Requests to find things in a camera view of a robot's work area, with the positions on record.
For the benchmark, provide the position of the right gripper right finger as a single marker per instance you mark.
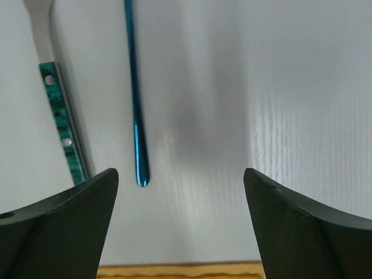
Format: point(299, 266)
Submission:
point(299, 237)

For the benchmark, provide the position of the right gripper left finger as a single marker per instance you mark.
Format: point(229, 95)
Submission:
point(61, 236)

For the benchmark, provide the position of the orange cartoon mouse towel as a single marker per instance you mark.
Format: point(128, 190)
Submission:
point(186, 270)

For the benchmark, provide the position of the blue metallic spoon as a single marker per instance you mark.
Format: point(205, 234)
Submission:
point(142, 170)

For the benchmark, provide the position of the fork with teal handle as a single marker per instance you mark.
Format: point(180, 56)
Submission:
point(40, 18)

